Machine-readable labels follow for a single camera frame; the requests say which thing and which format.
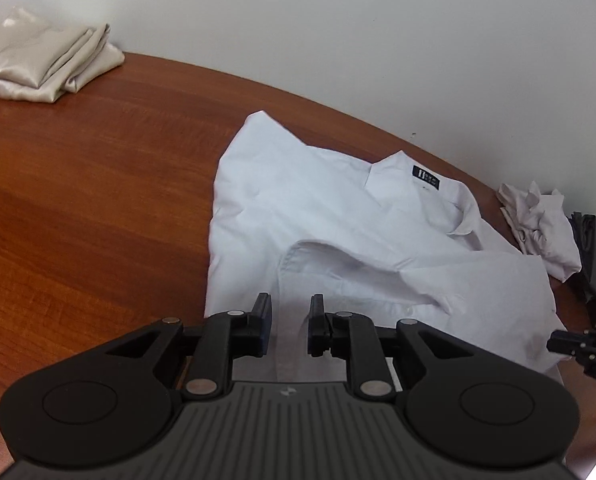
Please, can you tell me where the crumpled white shirt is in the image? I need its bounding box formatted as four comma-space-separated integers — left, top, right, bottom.
496, 180, 584, 282

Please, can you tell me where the white collared shirt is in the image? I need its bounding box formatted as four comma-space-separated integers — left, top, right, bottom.
204, 110, 571, 394

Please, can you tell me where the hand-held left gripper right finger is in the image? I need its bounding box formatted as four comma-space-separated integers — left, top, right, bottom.
306, 293, 478, 401

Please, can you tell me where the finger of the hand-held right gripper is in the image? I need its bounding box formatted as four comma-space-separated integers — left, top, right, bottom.
546, 325, 596, 361

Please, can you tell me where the folded beige satin cloth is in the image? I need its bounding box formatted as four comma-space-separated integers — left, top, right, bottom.
0, 6, 126, 106

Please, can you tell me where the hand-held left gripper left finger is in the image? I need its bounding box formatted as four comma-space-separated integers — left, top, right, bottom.
105, 291, 273, 401

